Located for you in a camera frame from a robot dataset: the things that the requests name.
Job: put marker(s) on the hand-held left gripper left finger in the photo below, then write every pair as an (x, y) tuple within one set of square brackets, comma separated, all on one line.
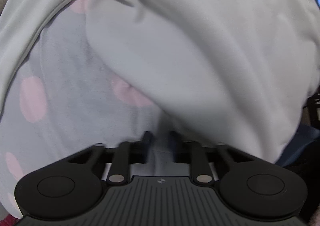
[(147, 141)]

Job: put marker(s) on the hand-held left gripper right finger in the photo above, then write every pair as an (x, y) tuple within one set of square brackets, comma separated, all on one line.
[(175, 141)]

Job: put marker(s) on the white pink-dotted cloth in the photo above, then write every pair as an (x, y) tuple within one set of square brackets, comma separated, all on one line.
[(200, 53)]

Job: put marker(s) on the pink polka dot bed sheet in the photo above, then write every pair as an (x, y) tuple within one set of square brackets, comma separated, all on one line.
[(62, 91)]

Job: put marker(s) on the dark blue garment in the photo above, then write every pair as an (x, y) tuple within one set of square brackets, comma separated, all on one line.
[(300, 146)]

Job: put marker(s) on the dark red cloth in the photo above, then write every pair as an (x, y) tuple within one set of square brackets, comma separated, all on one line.
[(10, 221)]

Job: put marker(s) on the black metal frame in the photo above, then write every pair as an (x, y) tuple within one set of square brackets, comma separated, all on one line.
[(313, 109)]

